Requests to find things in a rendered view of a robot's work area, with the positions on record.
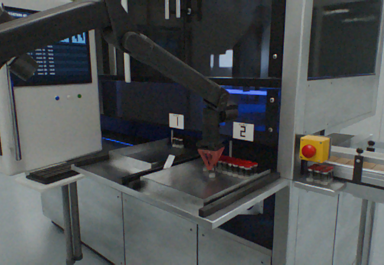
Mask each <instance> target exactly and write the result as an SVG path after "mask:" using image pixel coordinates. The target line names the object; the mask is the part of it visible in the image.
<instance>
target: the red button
mask: <svg viewBox="0 0 384 265"><path fill-rule="evenodd" d="M301 152H302V155H303V156H304V157H306V158H310V157H313V156H315V154H316V152H317V151H316V148H315V147H314V146H313V145H310V144H307V145H305V146H303V147H302V150H301Z"/></svg>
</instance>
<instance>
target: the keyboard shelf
mask: <svg viewBox="0 0 384 265"><path fill-rule="evenodd" d="M62 163H65V161H63V162H60V163H56V164H53V165H51V166H47V167H42V168H40V169H35V170H32V171H29V172H25V174H26V176H27V175H29V174H30V173H31V172H35V171H39V170H42V169H43V170H44V169H46V168H49V167H53V166H57V165H58V164H62ZM26 176H22V177H18V178H15V180H14V181H15V183H16V184H19V185H22V186H25V187H27V188H30V189H33V190H36V191H38V192H46V191H49V190H52V189H55V188H58V187H61V186H64V185H67V184H69V183H72V182H76V181H78V180H82V179H85V178H87V176H85V175H83V174H79V175H76V176H72V177H68V178H66V179H63V180H60V181H57V182H54V183H51V184H48V185H44V184H42V183H38V182H35V181H33V180H30V179H27V178H26Z"/></svg>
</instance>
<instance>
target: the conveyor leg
mask: <svg viewBox="0 0 384 265"><path fill-rule="evenodd" d="M352 196H355V197H359V198H362V208H361V214H360V224H359V234H358V240H357V251H356V261H355V265H372V262H373V253H374V247H375V238H376V229H377V226H376V224H377V219H378V218H377V215H378V210H379V203H382V204H384V202H381V201H376V200H373V199H369V198H367V197H363V196H359V195H354V194H352Z"/></svg>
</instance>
